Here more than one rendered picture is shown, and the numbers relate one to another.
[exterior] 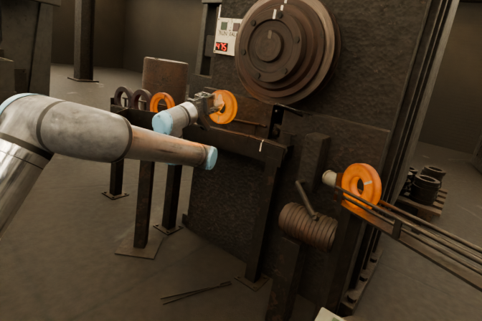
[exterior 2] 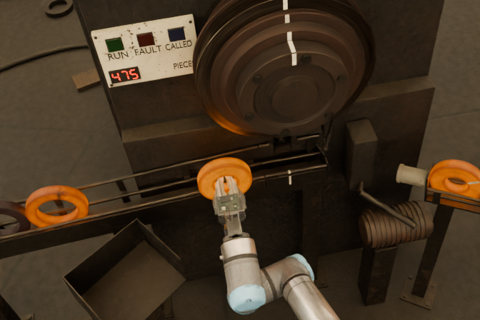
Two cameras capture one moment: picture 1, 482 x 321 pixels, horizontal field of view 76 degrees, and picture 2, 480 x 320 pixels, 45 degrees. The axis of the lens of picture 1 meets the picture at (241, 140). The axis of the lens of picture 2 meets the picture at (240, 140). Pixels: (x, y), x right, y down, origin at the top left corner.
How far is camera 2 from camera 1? 1.39 m
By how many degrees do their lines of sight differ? 46
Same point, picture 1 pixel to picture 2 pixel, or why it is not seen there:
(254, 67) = (276, 125)
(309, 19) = (338, 36)
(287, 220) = (381, 240)
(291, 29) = (329, 69)
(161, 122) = (256, 302)
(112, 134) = not seen: outside the picture
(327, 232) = (427, 226)
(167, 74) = not seen: outside the picture
